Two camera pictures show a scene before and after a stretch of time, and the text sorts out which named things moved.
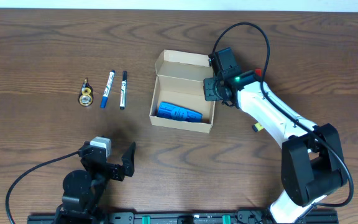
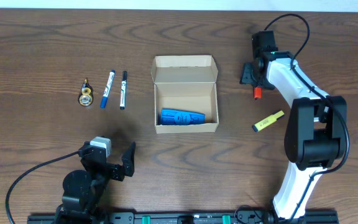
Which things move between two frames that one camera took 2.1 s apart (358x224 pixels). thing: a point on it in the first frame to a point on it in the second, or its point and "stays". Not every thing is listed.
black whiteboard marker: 123,92 stays
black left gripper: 127,168 stays
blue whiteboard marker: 108,88 stays
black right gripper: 208,93 to 245,75
